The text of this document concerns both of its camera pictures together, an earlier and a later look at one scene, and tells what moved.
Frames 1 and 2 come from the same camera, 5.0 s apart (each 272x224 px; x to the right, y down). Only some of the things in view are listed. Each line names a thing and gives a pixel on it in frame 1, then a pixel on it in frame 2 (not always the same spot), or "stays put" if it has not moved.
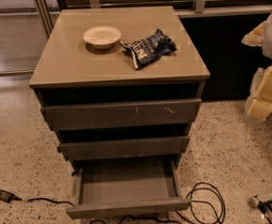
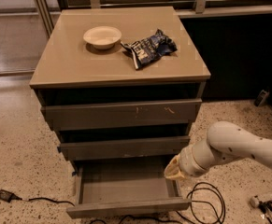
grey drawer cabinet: (119, 87) stays put
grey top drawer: (82, 116) stays put
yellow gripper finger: (255, 36) to (172, 169)
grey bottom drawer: (127, 186) stays put
